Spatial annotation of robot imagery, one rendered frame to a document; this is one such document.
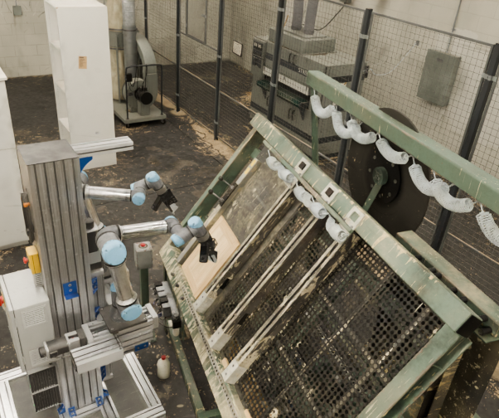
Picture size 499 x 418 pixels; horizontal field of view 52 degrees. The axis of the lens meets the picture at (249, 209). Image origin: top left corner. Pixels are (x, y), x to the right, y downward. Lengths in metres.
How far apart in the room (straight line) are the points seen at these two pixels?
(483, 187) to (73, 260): 2.12
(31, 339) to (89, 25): 4.31
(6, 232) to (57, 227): 2.80
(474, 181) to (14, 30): 9.59
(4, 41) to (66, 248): 8.37
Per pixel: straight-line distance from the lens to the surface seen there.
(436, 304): 2.20
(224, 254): 3.39
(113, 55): 9.03
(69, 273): 3.03
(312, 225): 2.81
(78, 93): 6.78
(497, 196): 2.43
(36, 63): 11.21
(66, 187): 2.76
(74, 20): 6.57
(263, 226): 3.11
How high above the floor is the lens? 3.15
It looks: 30 degrees down
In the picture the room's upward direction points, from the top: 5 degrees clockwise
